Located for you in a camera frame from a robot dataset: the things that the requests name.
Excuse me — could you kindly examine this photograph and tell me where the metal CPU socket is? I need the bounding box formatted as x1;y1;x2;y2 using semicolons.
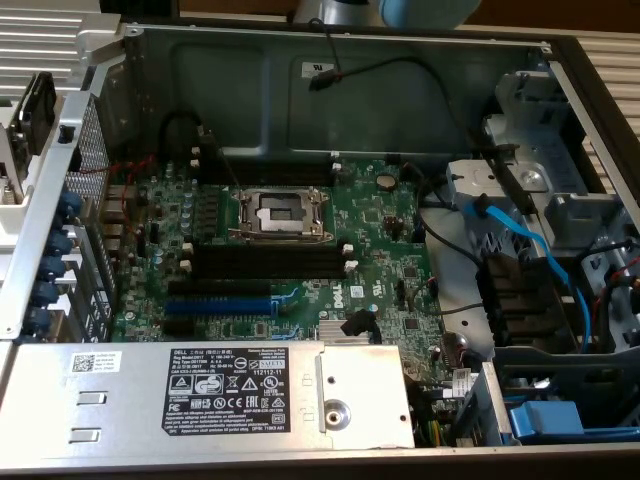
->
228;184;337;246

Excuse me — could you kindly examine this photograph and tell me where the green Dell motherboard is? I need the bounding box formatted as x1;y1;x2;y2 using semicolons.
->
102;157;484;406

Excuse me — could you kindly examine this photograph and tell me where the silver chipset heatsink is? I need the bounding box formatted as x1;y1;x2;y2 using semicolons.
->
318;319;384;346

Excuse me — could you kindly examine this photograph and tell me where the long black expansion slot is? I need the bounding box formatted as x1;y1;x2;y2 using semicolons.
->
167;279;274;297

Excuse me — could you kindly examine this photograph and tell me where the blue expansion slot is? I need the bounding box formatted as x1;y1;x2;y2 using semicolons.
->
163;295;274;316

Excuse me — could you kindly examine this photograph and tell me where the short black expansion slot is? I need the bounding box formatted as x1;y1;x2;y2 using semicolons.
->
162;318;197;337

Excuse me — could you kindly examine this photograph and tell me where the open grey metal PC case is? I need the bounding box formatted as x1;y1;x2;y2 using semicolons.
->
0;22;640;474

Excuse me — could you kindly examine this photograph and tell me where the silver power supply with label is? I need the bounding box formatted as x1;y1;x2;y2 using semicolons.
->
0;342;417;451

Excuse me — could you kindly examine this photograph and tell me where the blue slot retention clip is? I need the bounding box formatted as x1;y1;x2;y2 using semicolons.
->
27;307;54;334
39;254;69;281
57;192;84;219
52;227;81;256
34;279;64;309

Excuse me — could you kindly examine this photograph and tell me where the grey metal disk bay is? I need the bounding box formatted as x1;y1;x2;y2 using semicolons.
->
444;69;640;351

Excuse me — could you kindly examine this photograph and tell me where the blue plastic drive latch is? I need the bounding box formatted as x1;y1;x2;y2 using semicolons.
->
507;399;640;446

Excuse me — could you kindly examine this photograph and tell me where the black wire connector on motherboard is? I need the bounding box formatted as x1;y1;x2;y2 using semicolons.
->
339;308;377;337

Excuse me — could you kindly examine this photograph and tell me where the black wire with plug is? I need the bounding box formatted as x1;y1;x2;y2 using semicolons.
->
307;17;476;151

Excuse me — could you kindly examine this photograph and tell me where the black looped power wire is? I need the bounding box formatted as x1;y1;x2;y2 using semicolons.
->
158;110;221;164

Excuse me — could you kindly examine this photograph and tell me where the thin red wire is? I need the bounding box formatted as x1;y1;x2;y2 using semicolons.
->
82;153;157;239

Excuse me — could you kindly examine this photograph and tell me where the blue disk wire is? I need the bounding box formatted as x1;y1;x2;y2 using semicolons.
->
462;202;594;351

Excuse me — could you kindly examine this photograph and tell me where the black disk bay rail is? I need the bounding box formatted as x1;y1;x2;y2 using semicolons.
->
469;128;539;219

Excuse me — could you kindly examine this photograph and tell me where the graphics card with metal bracket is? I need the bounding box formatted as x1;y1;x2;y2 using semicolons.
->
0;72;56;206

